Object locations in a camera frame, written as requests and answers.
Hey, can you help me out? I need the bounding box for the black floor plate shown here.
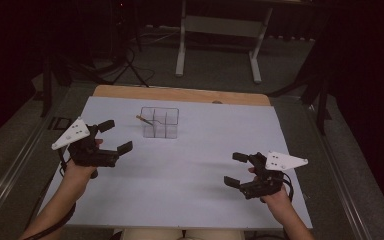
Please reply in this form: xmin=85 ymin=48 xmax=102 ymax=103
xmin=47 ymin=116 xmax=73 ymax=132

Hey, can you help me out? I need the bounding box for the white table cover sheet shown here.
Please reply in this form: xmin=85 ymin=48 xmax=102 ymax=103
xmin=38 ymin=96 xmax=314 ymax=230

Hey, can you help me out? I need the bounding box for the dark pencil with orange end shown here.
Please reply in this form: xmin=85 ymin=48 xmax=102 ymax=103
xmin=135 ymin=114 xmax=155 ymax=127

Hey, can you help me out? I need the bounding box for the clear plastic compartment organizer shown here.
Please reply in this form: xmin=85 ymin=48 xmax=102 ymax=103
xmin=139 ymin=106 xmax=180 ymax=140

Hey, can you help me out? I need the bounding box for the black stand with angled legs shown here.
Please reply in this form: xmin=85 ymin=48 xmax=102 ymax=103
xmin=269 ymin=46 xmax=334 ymax=136

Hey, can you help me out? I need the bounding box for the person's right hand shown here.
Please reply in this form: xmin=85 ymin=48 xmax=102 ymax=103
xmin=260 ymin=187 xmax=293 ymax=218

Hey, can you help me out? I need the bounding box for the person's left hand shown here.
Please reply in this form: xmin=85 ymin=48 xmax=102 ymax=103
xmin=61 ymin=161 xmax=98 ymax=183

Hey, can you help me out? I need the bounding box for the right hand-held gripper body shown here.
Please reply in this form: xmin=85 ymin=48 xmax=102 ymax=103
xmin=238 ymin=150 xmax=310 ymax=201

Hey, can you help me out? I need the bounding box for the white metal desk frame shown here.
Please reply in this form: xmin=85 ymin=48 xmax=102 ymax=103
xmin=175 ymin=0 xmax=275 ymax=85

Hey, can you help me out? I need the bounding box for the black floor cable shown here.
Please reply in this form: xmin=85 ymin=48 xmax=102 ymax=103
xmin=126 ymin=64 xmax=157 ymax=87

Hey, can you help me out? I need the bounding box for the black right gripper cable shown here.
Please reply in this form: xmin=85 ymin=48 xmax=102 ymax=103
xmin=280 ymin=172 xmax=295 ymax=203

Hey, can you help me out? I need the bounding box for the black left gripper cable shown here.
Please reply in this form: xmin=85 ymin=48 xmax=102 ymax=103
xmin=21 ymin=148 xmax=78 ymax=240

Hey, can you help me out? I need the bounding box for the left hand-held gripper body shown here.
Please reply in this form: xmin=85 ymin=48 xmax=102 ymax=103
xmin=51 ymin=116 xmax=121 ymax=180

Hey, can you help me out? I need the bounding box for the black tripod stand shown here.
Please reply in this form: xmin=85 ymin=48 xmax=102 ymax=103
xmin=111 ymin=0 xmax=150 ymax=88

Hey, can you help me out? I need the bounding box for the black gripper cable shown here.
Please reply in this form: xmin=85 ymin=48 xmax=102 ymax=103
xmin=21 ymin=148 xmax=78 ymax=240
xmin=280 ymin=172 xmax=295 ymax=203

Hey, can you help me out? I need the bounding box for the metal floor rail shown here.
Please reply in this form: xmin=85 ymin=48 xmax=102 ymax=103
xmin=0 ymin=94 xmax=69 ymax=228
xmin=306 ymin=101 xmax=373 ymax=240

